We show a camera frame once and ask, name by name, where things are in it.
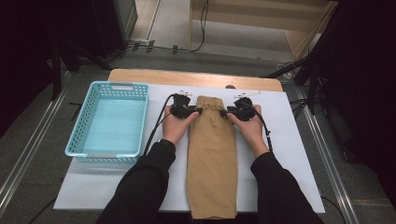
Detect black floor cable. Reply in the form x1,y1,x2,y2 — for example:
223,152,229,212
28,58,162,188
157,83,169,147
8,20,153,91
106,41,191,62
289,97,312,119

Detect light blue plastic basket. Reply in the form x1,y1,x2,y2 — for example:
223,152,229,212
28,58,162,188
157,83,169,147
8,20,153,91
64,81,149,165

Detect person's left hand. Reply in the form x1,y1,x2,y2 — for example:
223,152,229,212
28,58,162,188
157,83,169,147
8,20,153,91
162,105,200,147

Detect black curtain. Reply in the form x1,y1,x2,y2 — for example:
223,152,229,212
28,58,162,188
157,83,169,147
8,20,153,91
0,0,106,138
311,0,396,206

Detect right hand-held gripper cable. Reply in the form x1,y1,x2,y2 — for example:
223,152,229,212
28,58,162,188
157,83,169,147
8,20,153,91
246,101,275,153

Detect white table board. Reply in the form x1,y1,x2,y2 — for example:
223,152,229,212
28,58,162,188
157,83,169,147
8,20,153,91
53,81,326,214

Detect metal floor rail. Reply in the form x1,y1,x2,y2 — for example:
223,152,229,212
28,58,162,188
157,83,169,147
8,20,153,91
0,71,71,216
293,87,359,224

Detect dark cabinet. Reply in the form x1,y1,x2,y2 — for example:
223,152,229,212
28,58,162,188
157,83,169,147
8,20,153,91
92,0,138,57

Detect black metal stand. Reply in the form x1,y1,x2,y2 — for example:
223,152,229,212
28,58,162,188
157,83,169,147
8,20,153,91
261,46,331,115
50,36,113,101

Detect tan printed pants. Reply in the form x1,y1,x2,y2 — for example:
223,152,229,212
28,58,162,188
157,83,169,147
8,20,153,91
186,95,239,220

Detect person's right hand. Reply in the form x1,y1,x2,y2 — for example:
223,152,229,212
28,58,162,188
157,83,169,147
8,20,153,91
226,105,270,160

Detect black hanging cable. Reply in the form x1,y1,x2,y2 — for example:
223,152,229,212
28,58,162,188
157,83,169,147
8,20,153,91
190,0,210,52

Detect beige wooden shelf unit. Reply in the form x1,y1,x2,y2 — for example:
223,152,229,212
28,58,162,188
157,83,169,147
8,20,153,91
188,0,339,62

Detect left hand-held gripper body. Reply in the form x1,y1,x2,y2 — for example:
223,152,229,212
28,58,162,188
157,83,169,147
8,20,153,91
170,90,193,119

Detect left hand-held gripper cable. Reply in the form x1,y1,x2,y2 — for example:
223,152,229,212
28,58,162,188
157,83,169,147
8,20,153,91
143,93,176,157

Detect hand-held gripper cable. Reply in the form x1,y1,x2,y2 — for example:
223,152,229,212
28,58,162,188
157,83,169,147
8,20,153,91
143,93,176,157
246,101,275,153

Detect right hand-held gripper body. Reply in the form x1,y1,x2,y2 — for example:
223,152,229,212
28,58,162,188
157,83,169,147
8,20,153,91
228,91,262,122

